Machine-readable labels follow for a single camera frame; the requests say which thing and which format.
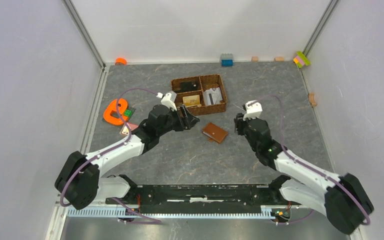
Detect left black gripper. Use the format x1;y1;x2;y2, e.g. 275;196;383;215
157;104;200;137

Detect brown leather card holder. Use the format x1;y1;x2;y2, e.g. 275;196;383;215
202;122;228;144

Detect dark grey card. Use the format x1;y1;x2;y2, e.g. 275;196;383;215
178;81;200;93

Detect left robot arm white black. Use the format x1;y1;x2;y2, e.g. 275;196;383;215
54;104;200;210

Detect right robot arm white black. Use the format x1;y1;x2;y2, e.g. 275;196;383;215
234;113;374;235

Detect gold card in basket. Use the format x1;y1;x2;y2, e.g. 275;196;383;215
182;94;201;107

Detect white cards in basket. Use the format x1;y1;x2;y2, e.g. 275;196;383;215
203;87;223;106

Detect pink card on table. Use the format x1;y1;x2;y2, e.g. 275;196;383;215
119;122;139;136

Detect brown wicker divided basket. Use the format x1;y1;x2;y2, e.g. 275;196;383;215
170;74;228;116

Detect blue grey toy brick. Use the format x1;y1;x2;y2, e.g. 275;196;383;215
220;53;234;67

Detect small wooden block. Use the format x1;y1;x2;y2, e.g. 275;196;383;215
251;56;259;62

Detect green toy block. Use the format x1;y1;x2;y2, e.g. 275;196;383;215
122;108;136;120

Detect orange plastic letter toy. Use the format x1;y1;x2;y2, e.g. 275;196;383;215
103;98;128;126

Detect flat wooden block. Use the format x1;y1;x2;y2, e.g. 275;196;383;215
274;56;285;62

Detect wooden arch block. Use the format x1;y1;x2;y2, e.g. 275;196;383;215
308;92;318;108

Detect green pink yellow brick stack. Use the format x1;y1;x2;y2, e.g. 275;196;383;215
293;51;311;69

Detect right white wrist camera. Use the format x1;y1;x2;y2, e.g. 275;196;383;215
243;100;263;120

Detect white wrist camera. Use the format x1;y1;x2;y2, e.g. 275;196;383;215
156;91;177;112
243;100;263;120

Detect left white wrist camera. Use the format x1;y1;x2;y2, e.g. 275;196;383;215
156;91;177;112

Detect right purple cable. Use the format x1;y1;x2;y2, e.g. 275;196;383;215
249;95;372;227

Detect purple cable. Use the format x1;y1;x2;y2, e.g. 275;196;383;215
249;95;372;227
59;87;163;225

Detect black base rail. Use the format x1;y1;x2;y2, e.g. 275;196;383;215
121;184;295;215

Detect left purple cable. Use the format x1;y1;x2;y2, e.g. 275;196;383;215
59;87;163;225

